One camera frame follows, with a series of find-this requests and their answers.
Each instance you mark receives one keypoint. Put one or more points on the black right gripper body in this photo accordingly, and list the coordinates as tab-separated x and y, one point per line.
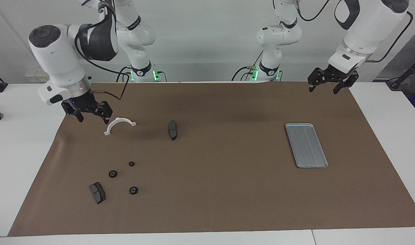
85	103

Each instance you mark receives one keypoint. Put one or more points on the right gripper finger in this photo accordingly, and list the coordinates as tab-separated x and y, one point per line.
71	108
106	110

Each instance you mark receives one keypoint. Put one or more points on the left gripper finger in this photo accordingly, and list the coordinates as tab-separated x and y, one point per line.
350	79
317	76

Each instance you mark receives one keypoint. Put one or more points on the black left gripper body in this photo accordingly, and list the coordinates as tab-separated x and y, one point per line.
335	75

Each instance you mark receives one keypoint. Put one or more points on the large black bearing gear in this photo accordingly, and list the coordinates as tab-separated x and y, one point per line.
133	190
113	174

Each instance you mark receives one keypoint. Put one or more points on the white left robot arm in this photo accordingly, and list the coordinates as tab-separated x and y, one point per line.
364	30

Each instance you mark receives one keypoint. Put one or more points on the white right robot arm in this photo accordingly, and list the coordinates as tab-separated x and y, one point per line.
57	58

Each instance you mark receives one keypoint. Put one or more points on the silver metal tray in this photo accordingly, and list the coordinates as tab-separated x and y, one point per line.
308	146

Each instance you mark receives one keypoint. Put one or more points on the black tripod stand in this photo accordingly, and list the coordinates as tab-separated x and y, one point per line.
406	73

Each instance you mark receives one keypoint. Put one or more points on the long grey brake pad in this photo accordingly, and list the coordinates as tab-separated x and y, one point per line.
172	130

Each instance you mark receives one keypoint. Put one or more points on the short grey brake pad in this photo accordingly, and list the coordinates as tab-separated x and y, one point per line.
98	193

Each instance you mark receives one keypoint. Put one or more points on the brown table mat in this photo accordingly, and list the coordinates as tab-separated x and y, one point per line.
211	187

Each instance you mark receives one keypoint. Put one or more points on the white curved plastic bracket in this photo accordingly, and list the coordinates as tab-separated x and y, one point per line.
120	119

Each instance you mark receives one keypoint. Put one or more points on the white wall socket box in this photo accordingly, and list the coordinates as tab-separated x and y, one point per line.
35	75

